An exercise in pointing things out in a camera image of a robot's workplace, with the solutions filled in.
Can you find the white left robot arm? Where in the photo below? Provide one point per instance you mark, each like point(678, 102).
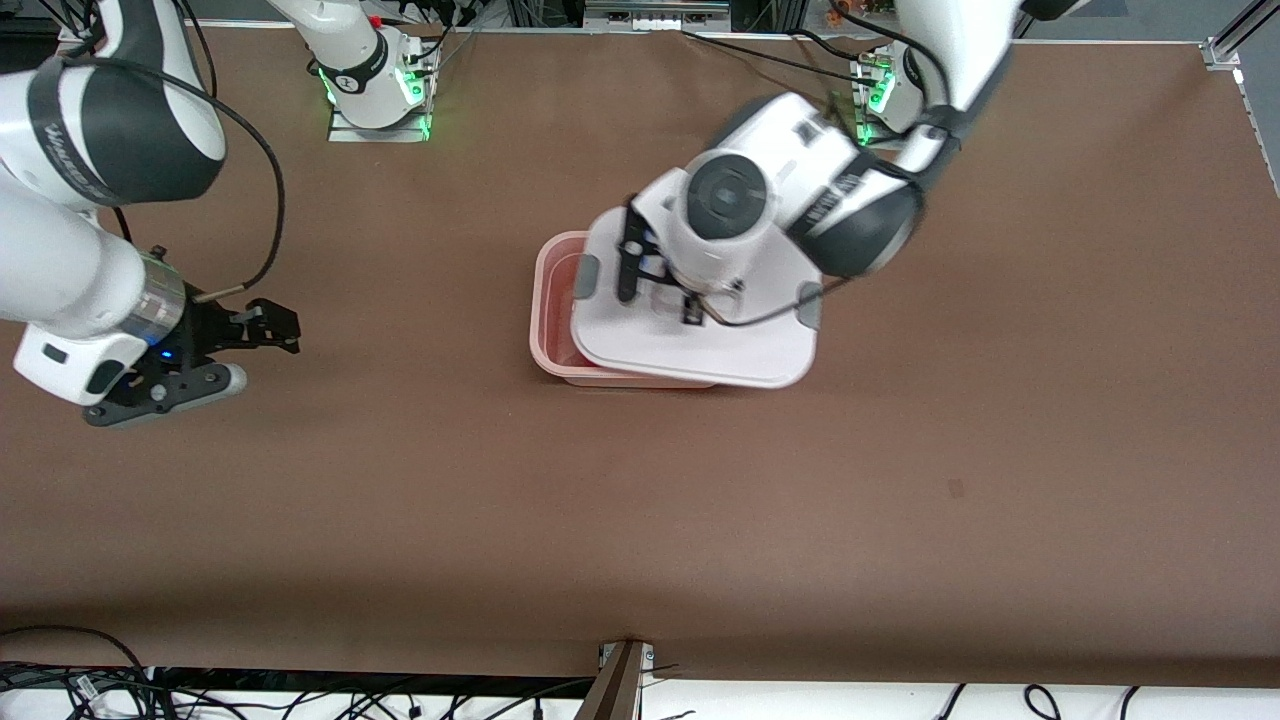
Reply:
point(790, 140)

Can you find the brown table cover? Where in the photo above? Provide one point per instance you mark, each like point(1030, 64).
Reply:
point(640, 520)

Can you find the small metal bracket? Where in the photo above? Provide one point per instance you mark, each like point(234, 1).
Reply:
point(648, 660)

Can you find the aluminium frame profile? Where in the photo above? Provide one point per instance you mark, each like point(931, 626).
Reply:
point(1222, 52)

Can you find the white box lid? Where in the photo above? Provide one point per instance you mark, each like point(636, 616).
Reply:
point(700, 355)

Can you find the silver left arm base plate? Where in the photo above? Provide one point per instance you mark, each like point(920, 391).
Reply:
point(862, 140)

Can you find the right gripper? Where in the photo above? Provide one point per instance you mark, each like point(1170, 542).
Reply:
point(213, 325)

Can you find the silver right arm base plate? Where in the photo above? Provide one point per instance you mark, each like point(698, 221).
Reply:
point(380, 134)

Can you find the grey electronics box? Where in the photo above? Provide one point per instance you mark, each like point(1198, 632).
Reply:
point(655, 15)

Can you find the wooden beam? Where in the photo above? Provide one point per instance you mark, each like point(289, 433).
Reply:
point(615, 695)

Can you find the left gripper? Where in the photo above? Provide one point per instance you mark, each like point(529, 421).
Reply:
point(692, 308)

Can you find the white plastic box base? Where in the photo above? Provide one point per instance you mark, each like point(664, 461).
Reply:
point(540, 340)

